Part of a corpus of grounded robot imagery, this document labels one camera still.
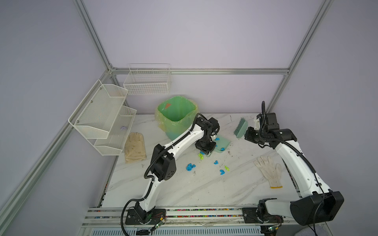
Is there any green plastic dustpan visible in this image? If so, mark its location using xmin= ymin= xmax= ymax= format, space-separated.
xmin=207 ymin=135 xmax=231 ymax=156

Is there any green hand brush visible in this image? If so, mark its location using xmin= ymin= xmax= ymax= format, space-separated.
xmin=234 ymin=118 xmax=249 ymax=139

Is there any robot right arm white black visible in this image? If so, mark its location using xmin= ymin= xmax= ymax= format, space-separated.
xmin=244 ymin=102 xmax=344 ymax=226

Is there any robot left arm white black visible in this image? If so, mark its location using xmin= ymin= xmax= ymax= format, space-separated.
xmin=123 ymin=113 xmax=220 ymax=224

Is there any paper scraps cluster centre top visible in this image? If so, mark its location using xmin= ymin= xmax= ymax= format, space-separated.
xmin=198 ymin=151 xmax=204 ymax=160

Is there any paper scraps cluster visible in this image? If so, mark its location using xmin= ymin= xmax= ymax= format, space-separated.
xmin=214 ymin=160 xmax=230 ymax=175
xmin=198 ymin=151 xmax=204 ymax=160

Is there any paper scraps cluster centre right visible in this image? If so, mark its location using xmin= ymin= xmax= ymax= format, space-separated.
xmin=214 ymin=160 xmax=230 ymax=175

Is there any blue paper scrap centre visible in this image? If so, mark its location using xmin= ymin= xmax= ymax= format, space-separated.
xmin=186 ymin=163 xmax=196 ymax=171

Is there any white knit glove right side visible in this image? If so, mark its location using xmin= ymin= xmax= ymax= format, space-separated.
xmin=254 ymin=156 xmax=283 ymax=189

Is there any green trash bin with bag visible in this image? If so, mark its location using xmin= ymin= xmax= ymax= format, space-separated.
xmin=155 ymin=95 xmax=199 ymax=141

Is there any beige glove left side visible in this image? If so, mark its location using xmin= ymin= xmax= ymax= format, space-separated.
xmin=124 ymin=132 xmax=147 ymax=164

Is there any white mesh two-tier shelf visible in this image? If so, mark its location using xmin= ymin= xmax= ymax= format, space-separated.
xmin=68 ymin=80 xmax=136 ymax=156

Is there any aluminium front rail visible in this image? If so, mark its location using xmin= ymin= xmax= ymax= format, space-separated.
xmin=81 ymin=204 xmax=325 ymax=229

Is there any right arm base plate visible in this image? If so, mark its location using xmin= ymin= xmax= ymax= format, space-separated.
xmin=242 ymin=207 xmax=283 ymax=224

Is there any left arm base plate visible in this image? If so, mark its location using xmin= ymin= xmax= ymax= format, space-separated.
xmin=124 ymin=208 xmax=166 ymax=225

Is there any white wire basket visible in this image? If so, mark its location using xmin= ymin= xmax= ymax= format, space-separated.
xmin=123 ymin=64 xmax=171 ymax=95

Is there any white slotted cable duct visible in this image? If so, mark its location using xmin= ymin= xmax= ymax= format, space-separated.
xmin=90 ymin=226 xmax=264 ymax=236

